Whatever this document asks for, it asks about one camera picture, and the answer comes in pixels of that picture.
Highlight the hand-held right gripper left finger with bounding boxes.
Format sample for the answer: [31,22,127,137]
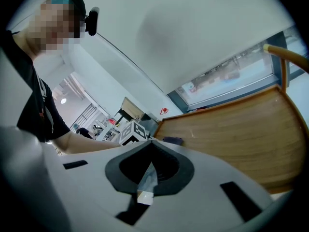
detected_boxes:
[44,140,153,232]

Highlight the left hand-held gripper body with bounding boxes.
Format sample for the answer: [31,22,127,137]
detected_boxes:
[119,121,148,146]

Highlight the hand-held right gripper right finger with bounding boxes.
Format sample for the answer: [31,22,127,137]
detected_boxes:
[134,140,274,232]

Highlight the dark blue cloth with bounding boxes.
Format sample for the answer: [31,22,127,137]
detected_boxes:
[163,136,184,146]

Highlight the wooden shelf cart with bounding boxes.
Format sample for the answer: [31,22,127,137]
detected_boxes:
[153,43,309,194]

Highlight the person's left forearm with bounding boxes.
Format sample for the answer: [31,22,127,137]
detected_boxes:
[54,131,121,155]

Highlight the black metal railing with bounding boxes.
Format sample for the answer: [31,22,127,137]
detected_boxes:
[73,102,98,130]

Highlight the person's black shirt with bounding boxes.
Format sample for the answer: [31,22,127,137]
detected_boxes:
[0,30,71,143]

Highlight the window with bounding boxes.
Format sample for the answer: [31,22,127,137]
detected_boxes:
[168,25,309,114]

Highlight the person's head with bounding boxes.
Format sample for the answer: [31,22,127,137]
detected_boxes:
[26,0,87,56]

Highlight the black head camera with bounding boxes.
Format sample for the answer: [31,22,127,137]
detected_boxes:
[84,6,100,37]

